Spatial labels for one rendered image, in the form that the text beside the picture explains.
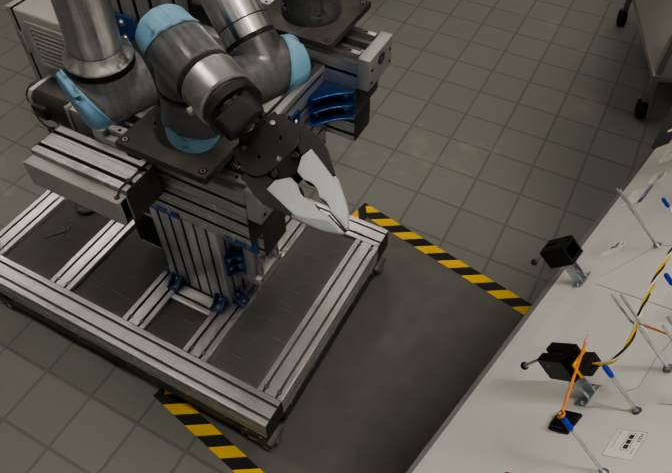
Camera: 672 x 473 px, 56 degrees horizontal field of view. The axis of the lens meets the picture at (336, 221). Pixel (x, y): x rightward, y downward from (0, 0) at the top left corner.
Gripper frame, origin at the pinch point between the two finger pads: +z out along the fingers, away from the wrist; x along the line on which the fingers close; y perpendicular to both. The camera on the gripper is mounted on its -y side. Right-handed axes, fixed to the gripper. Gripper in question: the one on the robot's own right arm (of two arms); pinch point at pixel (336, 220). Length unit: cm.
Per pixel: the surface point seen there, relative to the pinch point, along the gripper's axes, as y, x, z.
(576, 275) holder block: 78, -29, 16
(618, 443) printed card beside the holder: 38, -8, 37
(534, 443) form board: 48, 0, 31
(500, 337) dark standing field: 180, -16, 9
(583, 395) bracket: 48, -10, 31
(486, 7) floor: 279, -152, -140
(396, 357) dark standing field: 168, 16, -9
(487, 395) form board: 66, 1, 21
